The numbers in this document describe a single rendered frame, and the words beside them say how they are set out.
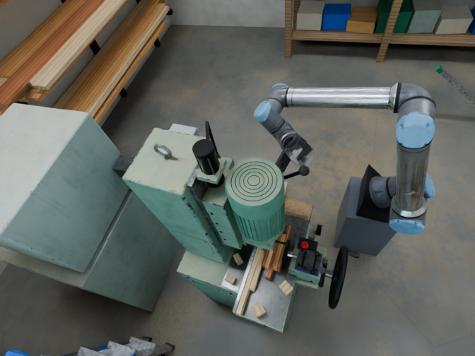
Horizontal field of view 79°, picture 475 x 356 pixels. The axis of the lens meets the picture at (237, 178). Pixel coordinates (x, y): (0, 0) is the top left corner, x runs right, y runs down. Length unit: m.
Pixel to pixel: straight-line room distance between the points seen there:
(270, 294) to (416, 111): 0.90
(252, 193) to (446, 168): 2.34
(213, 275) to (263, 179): 0.77
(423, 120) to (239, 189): 0.66
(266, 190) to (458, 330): 1.88
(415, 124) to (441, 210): 1.65
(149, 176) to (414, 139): 0.90
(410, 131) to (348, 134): 1.82
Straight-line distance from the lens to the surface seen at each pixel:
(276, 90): 1.39
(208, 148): 0.78
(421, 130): 1.16
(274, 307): 1.33
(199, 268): 1.52
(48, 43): 2.78
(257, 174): 0.85
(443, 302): 2.47
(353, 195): 1.94
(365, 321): 2.29
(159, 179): 0.90
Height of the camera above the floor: 2.21
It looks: 57 degrees down
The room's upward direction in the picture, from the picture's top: 15 degrees counter-clockwise
